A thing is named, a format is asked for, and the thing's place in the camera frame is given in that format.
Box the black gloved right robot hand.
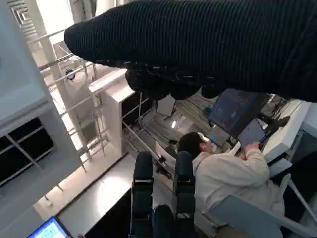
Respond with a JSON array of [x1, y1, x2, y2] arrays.
[[63, 0, 317, 102]]

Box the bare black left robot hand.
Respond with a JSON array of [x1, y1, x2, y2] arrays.
[[128, 150, 199, 238]]

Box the seated person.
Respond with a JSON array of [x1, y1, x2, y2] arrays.
[[177, 131, 285, 238]]

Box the grey chair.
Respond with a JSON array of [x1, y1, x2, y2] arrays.
[[210, 173, 317, 238]]

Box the computer monitor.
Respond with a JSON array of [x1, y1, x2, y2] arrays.
[[208, 89, 270, 138]]

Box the open laptop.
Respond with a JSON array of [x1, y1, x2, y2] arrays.
[[237, 118, 267, 152]]

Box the white shelf cabinet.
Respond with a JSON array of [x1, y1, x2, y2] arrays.
[[88, 68, 159, 162]]

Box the white desk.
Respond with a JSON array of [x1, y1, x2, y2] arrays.
[[257, 99, 317, 164]]

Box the laptop with bright screen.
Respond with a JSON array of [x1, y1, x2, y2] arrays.
[[26, 215, 72, 238]]

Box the ceiling air vent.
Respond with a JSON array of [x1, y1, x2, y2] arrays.
[[9, 0, 38, 43]]

